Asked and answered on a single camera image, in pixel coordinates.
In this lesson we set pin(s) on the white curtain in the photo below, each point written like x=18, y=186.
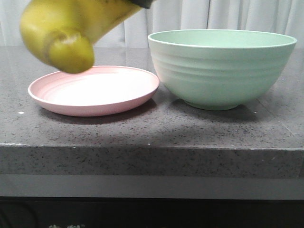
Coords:
x=277, y=16

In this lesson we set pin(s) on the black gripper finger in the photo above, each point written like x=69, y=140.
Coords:
x=146, y=4

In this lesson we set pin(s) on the green bowl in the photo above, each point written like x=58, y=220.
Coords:
x=219, y=69

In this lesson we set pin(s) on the dark cabinet under counter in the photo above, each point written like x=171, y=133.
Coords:
x=149, y=213

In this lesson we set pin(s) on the yellow banana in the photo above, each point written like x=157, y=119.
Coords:
x=61, y=33

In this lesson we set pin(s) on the pink plate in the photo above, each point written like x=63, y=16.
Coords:
x=99, y=91

